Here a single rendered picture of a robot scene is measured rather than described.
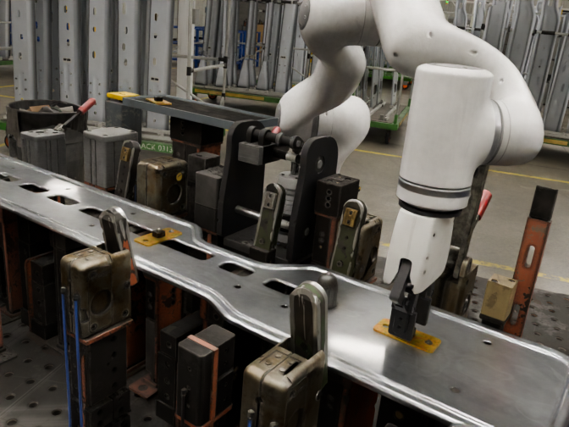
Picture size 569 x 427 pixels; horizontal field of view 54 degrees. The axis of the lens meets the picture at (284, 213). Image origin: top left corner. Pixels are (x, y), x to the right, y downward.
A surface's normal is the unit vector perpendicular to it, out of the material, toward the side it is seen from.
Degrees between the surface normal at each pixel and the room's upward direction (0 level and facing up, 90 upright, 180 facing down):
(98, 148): 90
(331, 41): 140
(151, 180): 90
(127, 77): 87
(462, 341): 0
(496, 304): 90
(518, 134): 80
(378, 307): 0
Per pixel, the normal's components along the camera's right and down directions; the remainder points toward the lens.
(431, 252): 0.72, 0.28
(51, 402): 0.08, -0.94
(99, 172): -0.57, 0.22
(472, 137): 0.26, 0.33
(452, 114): -0.15, 0.32
